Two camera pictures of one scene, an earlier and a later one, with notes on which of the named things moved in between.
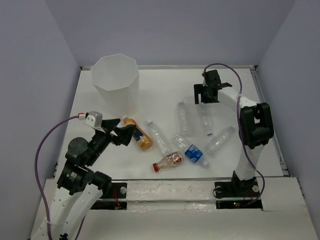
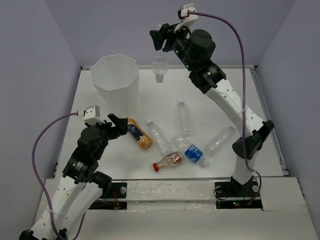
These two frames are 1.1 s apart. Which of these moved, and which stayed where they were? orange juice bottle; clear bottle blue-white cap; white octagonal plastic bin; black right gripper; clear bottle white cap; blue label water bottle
Moved: black right gripper; clear bottle blue-white cap
Stayed: clear bottle white cap; blue label water bottle; white octagonal plastic bin; orange juice bottle
